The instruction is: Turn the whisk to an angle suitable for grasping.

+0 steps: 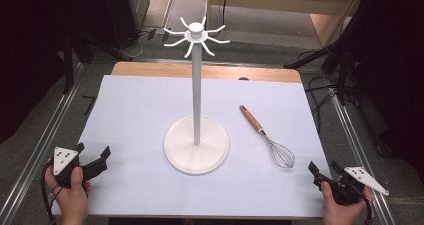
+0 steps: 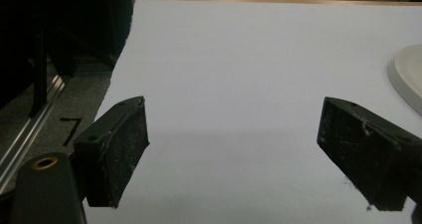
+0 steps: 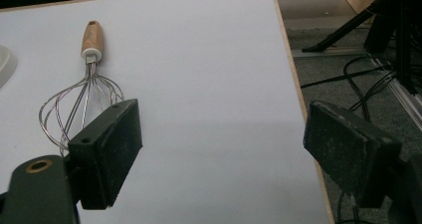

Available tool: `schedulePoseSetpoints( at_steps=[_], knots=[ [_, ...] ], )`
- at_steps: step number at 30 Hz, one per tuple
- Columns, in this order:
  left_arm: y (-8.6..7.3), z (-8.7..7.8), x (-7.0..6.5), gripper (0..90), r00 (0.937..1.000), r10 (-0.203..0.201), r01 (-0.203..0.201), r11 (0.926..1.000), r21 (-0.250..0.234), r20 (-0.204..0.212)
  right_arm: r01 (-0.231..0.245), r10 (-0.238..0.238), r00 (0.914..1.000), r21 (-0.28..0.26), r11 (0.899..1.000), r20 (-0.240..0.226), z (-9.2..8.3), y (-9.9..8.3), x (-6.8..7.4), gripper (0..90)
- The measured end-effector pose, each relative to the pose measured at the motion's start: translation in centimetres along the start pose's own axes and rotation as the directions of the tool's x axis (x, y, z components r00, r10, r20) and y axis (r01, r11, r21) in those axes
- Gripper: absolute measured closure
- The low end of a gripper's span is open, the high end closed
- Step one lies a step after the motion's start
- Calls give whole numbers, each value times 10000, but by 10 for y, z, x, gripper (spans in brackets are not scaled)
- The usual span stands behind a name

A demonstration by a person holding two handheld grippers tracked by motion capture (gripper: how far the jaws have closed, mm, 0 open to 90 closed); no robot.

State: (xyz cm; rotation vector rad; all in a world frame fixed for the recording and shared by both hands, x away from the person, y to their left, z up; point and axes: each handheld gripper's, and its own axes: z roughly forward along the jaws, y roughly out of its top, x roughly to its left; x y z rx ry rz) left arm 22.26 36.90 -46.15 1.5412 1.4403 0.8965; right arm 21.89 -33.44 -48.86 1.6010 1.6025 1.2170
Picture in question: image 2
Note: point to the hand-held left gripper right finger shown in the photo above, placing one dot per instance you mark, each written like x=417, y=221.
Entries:
x=358, y=144

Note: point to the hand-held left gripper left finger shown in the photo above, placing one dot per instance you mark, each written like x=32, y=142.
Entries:
x=112, y=151

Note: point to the white plate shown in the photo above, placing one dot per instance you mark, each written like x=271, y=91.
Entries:
x=408, y=74

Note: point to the dark curtain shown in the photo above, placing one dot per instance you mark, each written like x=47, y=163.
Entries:
x=56, y=28

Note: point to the metal stand rail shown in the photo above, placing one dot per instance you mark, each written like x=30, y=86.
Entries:
x=26, y=131

